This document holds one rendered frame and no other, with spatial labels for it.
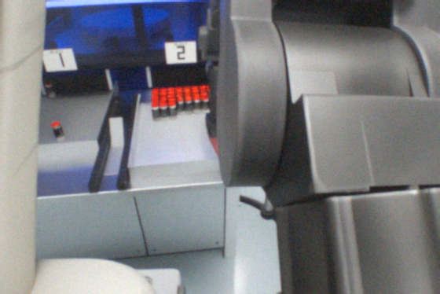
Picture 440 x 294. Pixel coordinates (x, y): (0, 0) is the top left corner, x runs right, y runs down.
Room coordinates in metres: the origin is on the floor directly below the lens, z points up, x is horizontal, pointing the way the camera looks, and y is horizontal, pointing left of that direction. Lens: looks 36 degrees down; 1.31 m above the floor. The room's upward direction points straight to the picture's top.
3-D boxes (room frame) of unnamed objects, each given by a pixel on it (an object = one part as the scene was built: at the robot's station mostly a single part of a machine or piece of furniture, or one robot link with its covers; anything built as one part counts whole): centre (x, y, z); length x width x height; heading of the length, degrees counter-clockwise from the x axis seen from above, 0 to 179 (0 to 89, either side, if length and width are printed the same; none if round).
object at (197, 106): (0.74, 0.09, 0.90); 0.18 x 0.02 x 0.05; 99
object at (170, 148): (0.66, 0.08, 0.90); 0.34 x 0.26 x 0.04; 9
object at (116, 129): (0.56, 0.24, 0.91); 0.14 x 0.03 x 0.06; 7
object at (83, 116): (0.72, 0.43, 0.90); 0.34 x 0.26 x 0.04; 8
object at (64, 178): (0.67, 0.26, 0.87); 0.70 x 0.48 x 0.02; 98
